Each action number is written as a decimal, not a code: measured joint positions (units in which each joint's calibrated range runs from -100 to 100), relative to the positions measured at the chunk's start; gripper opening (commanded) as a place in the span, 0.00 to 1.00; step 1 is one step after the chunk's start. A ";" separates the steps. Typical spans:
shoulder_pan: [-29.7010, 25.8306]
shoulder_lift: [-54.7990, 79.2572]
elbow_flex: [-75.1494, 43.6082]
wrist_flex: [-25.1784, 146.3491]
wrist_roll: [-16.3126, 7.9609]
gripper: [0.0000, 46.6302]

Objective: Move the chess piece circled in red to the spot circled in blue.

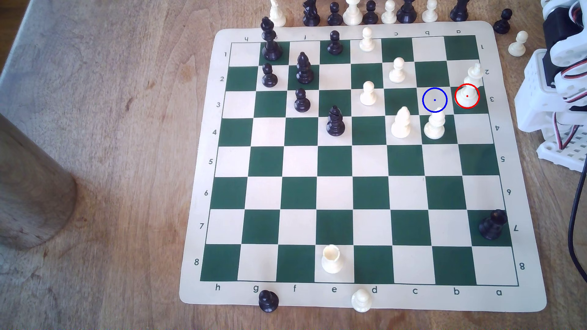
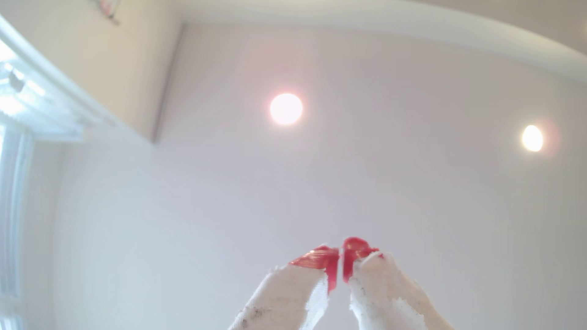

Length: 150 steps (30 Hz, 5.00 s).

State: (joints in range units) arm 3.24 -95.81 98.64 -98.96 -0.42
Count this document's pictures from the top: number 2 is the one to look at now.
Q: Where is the white window frame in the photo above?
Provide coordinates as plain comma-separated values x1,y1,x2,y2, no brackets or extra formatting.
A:
0,16,117,330

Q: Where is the round ceiling light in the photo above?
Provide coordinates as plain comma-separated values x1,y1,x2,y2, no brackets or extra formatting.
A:
269,93,304,127
521,124,545,153

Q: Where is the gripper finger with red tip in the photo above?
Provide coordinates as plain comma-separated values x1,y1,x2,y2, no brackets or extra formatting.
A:
342,236,456,330
228,246,340,330

